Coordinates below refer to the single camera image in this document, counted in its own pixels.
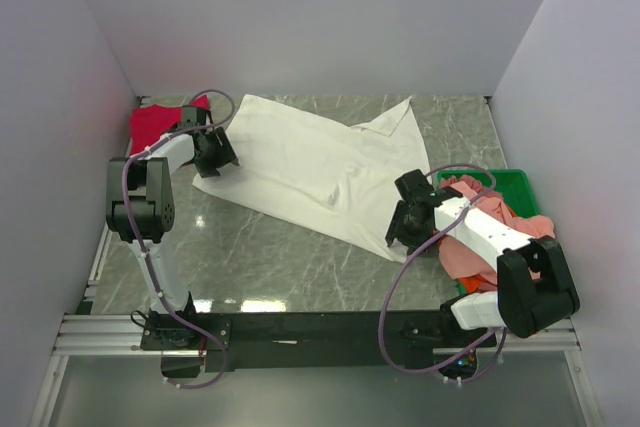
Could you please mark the folded red t shirt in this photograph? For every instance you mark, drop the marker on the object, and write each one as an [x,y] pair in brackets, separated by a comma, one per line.
[149,124]

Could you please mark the orange t shirt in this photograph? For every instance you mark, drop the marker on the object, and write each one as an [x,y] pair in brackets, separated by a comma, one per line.
[476,283]

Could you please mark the white t shirt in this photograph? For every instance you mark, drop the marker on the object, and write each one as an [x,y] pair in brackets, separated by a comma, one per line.
[320,174]

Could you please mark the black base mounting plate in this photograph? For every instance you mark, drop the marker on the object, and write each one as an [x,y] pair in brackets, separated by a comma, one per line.
[304,340]

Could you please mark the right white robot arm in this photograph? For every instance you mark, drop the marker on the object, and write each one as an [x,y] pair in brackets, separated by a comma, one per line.
[535,288]

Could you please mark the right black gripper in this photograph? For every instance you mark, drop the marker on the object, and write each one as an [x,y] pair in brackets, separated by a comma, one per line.
[396,227]

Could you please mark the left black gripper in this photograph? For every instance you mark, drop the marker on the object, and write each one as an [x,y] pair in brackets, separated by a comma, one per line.
[225,151]

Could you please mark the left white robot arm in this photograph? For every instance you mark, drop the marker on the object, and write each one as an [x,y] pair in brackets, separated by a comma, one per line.
[140,204]

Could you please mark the pink t shirt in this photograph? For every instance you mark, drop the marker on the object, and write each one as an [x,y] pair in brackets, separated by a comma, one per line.
[483,234]

